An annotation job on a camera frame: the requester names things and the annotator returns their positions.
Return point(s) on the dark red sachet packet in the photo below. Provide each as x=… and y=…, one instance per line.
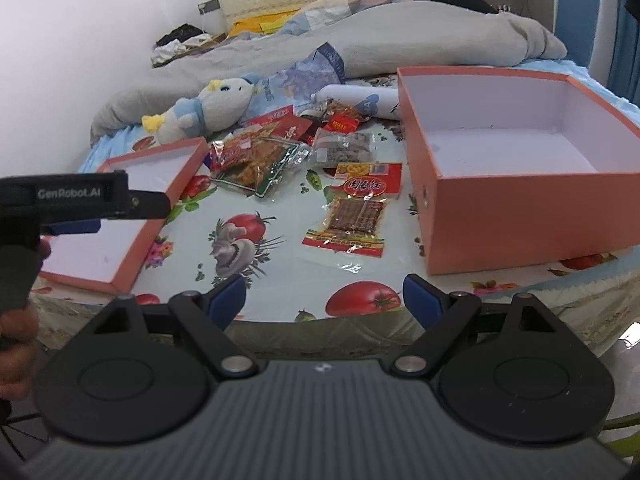
x=283, y=123

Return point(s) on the wooden nightstand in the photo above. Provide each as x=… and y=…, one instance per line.
x=175, y=49

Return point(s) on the blue curtain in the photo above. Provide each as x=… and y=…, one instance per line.
x=623, y=79

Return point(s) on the green orange chicken snack packet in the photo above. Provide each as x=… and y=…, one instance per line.
x=253, y=163

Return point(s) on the grey transparent snack packet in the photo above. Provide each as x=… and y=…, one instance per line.
x=330, y=148

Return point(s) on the yellow pillow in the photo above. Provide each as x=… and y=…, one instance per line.
x=265, y=24

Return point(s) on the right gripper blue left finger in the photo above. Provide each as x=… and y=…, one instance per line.
x=203, y=320

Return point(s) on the red brown tofu snack packet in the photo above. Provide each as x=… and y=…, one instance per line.
x=359, y=195

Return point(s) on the white blue plush duck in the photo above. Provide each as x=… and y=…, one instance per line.
x=219, y=106

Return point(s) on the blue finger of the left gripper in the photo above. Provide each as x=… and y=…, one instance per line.
x=73, y=227

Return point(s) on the small red shiny snack packet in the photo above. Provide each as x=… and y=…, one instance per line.
x=337, y=117

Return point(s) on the blue chair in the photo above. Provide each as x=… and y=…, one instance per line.
x=576, y=25

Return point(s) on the orange shoe box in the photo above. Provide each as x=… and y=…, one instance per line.
x=516, y=167

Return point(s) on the fruit print tablecloth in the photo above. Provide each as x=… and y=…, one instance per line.
x=302, y=299

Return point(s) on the person's left hand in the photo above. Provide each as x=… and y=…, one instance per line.
x=19, y=319

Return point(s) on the white spray bottle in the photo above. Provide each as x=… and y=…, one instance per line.
x=378, y=102

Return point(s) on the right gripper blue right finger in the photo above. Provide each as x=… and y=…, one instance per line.
x=447, y=320

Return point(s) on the blue purple snack bag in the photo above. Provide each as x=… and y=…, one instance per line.
x=297, y=83

